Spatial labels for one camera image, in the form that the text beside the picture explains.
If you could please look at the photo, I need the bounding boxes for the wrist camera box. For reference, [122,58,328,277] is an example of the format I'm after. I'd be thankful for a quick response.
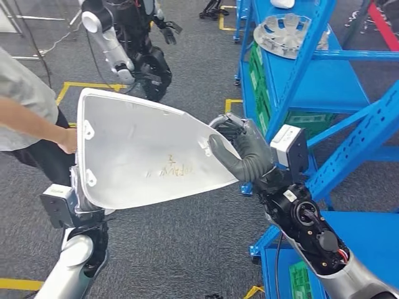
[39,183,79,230]
[269,123,310,183]

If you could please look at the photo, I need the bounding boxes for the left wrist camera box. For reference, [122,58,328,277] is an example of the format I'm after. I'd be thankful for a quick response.
[39,183,79,230]

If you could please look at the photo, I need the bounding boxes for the white plastic shell part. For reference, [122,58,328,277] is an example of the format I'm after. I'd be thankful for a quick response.
[76,87,241,212]

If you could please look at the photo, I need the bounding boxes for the blue metal shelf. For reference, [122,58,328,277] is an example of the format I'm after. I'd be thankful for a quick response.
[240,80,399,299]
[233,0,399,144]

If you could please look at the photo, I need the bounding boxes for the black and white humanoid robot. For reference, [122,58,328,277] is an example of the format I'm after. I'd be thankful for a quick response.
[77,0,184,103]

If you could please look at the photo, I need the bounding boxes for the person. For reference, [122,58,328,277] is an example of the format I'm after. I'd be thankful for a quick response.
[0,46,79,187]

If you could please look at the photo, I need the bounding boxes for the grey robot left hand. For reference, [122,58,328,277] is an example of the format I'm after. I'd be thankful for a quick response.
[70,164,107,217]

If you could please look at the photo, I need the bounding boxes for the person's hand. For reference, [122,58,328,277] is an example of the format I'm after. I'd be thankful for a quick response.
[57,127,78,155]

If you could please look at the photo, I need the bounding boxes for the black tripod legs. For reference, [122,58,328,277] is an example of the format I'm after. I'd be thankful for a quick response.
[199,0,230,21]

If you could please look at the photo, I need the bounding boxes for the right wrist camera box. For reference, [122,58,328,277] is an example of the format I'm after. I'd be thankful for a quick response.
[269,123,310,183]

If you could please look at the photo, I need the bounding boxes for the red barrier tape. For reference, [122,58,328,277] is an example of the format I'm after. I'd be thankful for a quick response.
[367,1,399,53]

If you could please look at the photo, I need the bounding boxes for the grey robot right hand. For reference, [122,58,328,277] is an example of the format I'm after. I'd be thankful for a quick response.
[208,113,276,185]

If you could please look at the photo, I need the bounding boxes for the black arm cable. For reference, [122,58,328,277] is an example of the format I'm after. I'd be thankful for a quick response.
[274,232,285,299]

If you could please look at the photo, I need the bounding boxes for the yellow floor tape strip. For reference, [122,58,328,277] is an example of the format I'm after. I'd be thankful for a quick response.
[218,4,238,32]
[55,81,128,107]
[224,98,244,115]
[0,277,45,292]

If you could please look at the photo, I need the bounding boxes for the silver wheel hubcap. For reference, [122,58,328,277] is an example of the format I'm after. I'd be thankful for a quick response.
[252,13,330,60]

